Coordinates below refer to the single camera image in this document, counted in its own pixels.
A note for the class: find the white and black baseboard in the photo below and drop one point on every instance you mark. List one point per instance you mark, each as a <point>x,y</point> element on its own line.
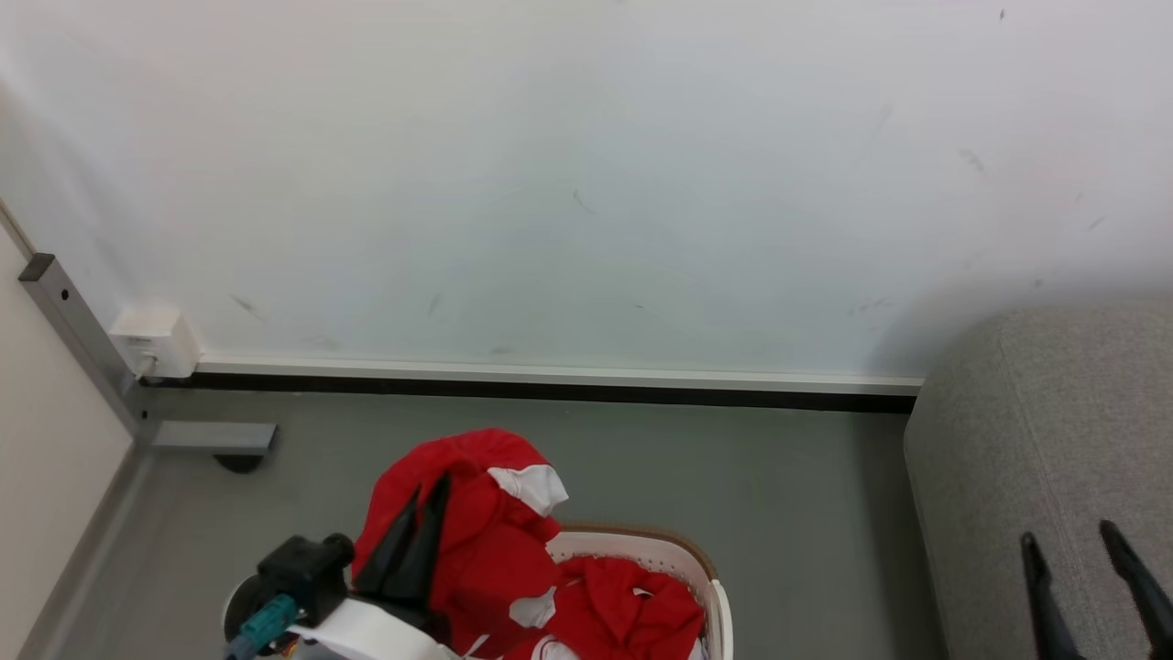
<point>550,383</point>

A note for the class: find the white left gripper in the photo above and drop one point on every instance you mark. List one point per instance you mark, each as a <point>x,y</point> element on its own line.
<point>367,634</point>

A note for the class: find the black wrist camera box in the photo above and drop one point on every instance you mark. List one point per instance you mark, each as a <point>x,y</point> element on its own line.
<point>307,573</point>

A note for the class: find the grey fabric sofa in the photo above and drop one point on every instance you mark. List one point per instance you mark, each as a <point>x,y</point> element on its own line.
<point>1008,440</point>

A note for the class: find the black round frame foot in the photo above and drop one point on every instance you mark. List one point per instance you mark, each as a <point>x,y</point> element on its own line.
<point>240,462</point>

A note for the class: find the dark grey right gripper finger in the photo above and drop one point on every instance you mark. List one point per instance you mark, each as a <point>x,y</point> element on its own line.
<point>1141,587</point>
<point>1045,605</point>

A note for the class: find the white perforated laundry basket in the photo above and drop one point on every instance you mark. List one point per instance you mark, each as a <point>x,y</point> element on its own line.
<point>641,547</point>

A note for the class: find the white wall outlet box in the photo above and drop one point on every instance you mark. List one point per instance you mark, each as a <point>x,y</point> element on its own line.
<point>156,341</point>

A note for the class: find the red garment with white patches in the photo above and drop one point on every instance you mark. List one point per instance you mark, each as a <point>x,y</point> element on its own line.
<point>486,532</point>

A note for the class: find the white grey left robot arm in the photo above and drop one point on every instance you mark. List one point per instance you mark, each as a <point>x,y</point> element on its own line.
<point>240,610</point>

